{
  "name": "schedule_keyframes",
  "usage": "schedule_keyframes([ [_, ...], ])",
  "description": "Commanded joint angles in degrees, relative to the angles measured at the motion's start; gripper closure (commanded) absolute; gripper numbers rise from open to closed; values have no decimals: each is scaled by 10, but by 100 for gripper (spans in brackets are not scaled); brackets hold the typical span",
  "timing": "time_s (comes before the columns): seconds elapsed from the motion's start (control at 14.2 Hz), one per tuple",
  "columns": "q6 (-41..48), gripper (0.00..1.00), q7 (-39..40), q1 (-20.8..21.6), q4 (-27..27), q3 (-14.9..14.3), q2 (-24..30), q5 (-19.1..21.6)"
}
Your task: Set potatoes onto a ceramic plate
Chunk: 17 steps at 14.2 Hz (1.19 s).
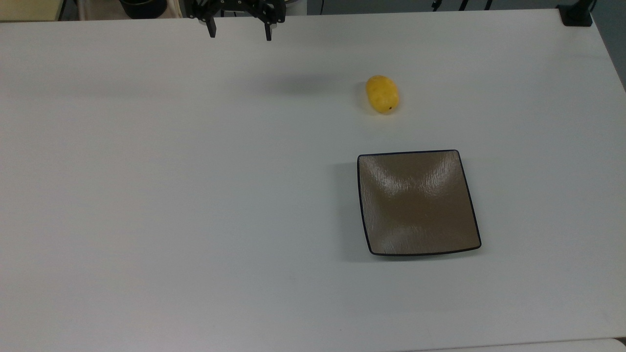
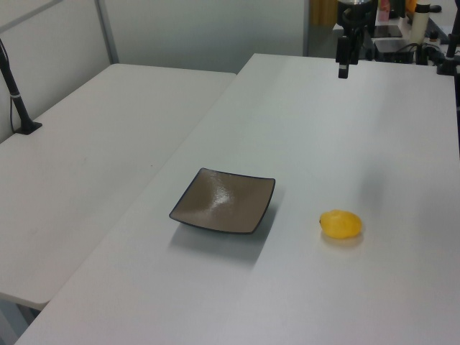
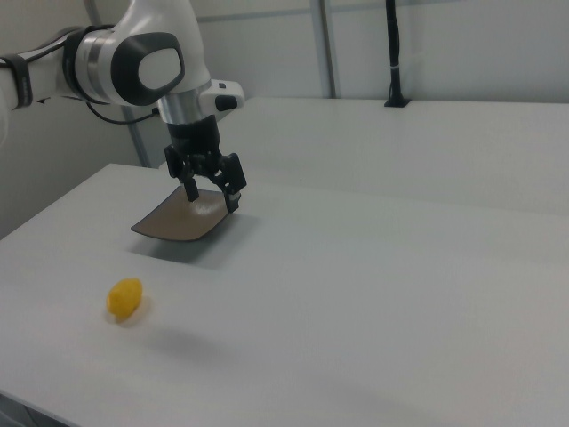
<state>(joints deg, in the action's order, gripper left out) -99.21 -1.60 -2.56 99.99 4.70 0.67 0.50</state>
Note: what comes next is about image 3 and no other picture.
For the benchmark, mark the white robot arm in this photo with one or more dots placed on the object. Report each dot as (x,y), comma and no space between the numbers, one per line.
(146,26)

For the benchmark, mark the brown square ceramic plate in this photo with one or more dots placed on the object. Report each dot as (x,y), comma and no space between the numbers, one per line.
(178,218)

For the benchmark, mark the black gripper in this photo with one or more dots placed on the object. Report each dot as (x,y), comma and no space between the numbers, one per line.
(195,140)

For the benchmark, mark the yellow potato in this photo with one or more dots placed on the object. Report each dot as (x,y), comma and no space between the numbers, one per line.
(124,299)

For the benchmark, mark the black table clamp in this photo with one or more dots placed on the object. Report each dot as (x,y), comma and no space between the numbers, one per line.
(395,53)

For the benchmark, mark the grey aluminium frame post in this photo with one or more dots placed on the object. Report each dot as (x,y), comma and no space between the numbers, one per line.
(140,142)

